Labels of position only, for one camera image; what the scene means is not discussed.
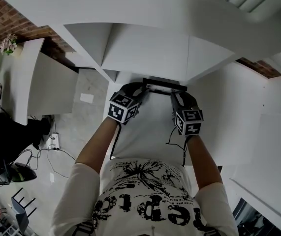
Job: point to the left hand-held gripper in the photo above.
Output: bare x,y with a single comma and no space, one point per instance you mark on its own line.
120,109

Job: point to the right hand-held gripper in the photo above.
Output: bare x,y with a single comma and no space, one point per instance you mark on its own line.
190,122

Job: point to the black framed deer picture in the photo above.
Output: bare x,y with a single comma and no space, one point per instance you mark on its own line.
165,83

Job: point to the person's left forearm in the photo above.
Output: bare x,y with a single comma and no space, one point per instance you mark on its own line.
96,146

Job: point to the person's right forearm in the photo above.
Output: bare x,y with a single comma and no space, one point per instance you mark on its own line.
203,161

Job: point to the white shelving unit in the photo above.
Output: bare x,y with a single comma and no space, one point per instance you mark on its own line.
142,13

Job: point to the small white side desk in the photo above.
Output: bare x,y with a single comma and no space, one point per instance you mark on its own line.
19,82

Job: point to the flat white paper sheet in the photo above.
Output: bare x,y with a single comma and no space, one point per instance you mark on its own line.
86,98

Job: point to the white power strip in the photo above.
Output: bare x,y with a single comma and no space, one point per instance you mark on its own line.
55,141

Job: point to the person's white printed shirt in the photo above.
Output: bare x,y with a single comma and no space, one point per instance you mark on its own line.
142,200

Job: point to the pink flowers in white pot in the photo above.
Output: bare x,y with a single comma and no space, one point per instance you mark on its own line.
8,44

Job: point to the black framed glass door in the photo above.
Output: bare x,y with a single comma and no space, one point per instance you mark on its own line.
258,220

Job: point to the black domed device green stripe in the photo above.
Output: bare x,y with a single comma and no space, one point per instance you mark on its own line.
23,173

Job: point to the dark grey chair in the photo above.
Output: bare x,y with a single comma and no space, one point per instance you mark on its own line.
23,210

